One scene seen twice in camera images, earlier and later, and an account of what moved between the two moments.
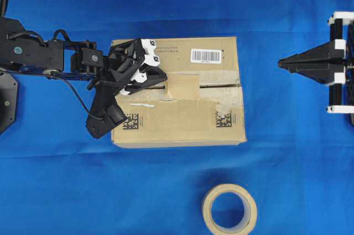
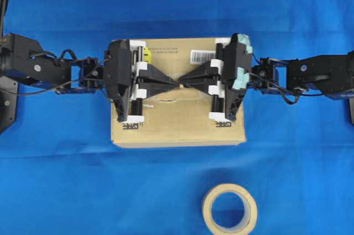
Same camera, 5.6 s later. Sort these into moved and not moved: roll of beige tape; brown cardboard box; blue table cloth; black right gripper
Moved: black right gripper
Not moved: brown cardboard box; roll of beige tape; blue table cloth
